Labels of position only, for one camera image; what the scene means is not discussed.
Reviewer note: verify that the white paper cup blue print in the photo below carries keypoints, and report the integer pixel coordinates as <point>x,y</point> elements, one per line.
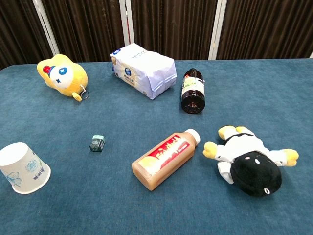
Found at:
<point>23,169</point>

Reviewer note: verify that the milk tea bottle red label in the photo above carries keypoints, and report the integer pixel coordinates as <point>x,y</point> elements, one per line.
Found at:
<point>163,160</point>

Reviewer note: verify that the dark brown glass bottle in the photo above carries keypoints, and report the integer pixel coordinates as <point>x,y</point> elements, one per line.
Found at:
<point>193,90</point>

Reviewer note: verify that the white tissue paper pack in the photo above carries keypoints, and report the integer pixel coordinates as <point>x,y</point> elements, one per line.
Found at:
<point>146,71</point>

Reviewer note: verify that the small green box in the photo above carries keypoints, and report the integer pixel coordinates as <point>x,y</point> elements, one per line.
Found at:
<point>97,143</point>

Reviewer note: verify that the blue table cloth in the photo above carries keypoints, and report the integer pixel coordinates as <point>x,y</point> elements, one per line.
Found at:
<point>156,208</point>

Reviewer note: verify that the dark brown curtain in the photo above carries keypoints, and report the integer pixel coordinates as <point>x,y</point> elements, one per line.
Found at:
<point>173,27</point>

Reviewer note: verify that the yellow plush toy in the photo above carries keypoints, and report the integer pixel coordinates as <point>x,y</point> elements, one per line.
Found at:
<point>71,74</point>

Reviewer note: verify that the black white penguin plush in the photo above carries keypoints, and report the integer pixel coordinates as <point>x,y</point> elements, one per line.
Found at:
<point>254,169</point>

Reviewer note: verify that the white partition post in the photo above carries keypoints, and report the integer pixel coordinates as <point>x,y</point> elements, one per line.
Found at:
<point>126,23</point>
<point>46,27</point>
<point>217,29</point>

